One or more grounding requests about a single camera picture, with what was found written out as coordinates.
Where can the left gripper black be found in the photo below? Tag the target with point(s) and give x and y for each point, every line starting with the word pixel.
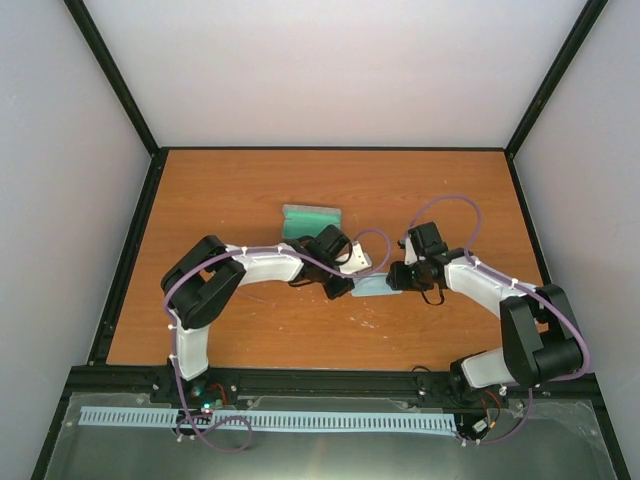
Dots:
pixel 333 291

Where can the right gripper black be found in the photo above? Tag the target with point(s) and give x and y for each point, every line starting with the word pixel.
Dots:
pixel 399 282

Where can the light blue cleaning cloth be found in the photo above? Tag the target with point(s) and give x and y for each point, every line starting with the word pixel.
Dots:
pixel 374 285

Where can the grey felt glasses case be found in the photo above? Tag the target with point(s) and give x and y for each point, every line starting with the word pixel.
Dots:
pixel 306 220

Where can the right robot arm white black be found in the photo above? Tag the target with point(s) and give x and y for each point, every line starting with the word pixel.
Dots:
pixel 539 338

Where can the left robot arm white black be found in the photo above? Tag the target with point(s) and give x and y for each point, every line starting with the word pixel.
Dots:
pixel 199 287

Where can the pink sunglasses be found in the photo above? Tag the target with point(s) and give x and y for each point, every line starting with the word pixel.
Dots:
pixel 257 299

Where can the metal front plate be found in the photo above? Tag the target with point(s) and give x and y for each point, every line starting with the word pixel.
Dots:
pixel 558 440

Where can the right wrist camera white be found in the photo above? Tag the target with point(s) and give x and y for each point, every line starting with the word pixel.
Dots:
pixel 410 256

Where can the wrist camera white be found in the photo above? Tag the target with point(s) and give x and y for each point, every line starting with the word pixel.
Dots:
pixel 410 256
pixel 356 261

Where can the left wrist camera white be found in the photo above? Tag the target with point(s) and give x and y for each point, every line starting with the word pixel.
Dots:
pixel 356 261

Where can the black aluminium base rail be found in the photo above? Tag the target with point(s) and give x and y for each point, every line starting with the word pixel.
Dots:
pixel 235 387

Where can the light blue slotted cable duct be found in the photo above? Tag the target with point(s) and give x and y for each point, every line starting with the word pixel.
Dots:
pixel 280 421

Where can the black frame post right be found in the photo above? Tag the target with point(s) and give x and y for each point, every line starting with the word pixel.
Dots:
pixel 579 32

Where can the black frame post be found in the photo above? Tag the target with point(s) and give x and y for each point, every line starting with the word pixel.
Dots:
pixel 579 32
pixel 100 51

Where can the black frame post left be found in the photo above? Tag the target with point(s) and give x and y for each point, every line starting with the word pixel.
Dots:
pixel 100 51

